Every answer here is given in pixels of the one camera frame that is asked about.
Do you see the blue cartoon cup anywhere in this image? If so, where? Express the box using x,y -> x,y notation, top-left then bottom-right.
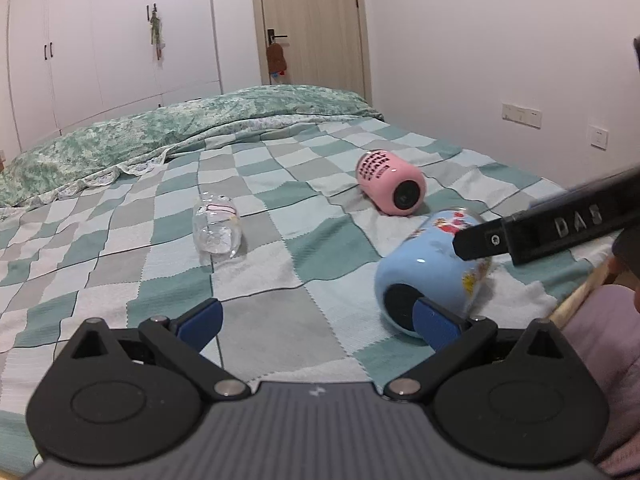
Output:
374,208 -> 491,337

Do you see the pink cup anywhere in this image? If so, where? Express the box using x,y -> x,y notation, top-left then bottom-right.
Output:
356,150 -> 426,216

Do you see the clear glass cup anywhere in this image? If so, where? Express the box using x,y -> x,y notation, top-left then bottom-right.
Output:
192,192 -> 242,260

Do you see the person's right hand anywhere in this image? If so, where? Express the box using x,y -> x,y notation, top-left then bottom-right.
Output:
608,226 -> 640,280

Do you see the checkered bed sheet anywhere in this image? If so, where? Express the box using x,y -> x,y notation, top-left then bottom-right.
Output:
0,114 -> 597,476

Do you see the green floral quilt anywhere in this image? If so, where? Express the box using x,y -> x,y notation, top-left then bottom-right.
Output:
1,84 -> 383,209

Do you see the brown plush toy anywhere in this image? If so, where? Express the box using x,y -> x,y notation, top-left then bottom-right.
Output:
266,42 -> 288,78

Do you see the beige wooden door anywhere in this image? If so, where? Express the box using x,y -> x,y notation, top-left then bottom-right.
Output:
253,0 -> 371,100

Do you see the white wardrobe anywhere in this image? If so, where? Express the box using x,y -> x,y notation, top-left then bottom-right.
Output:
1,0 -> 222,153

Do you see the hanging green ornament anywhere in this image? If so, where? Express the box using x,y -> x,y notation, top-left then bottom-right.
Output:
149,4 -> 163,62

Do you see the white wall switch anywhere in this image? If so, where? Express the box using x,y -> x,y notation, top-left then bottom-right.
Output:
589,126 -> 608,151

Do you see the wall outlet panel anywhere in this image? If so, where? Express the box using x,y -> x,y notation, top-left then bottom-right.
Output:
501,103 -> 542,129

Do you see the black door handle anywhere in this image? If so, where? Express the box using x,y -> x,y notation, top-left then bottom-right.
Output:
267,28 -> 286,46

